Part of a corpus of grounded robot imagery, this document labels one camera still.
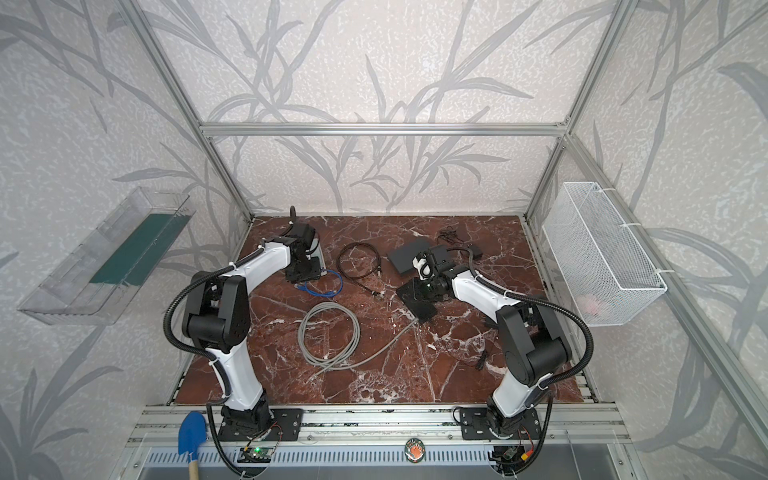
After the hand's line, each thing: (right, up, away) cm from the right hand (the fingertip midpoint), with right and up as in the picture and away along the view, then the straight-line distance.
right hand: (409, 286), depth 91 cm
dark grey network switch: (-2, +9, +18) cm, 20 cm away
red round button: (+1, -36, -21) cm, 42 cm away
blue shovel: (-54, -34, -19) cm, 66 cm away
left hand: (-31, +6, +6) cm, 32 cm away
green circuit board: (-38, -38, -20) cm, 57 cm away
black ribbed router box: (+1, -2, -12) cm, 12 cm away
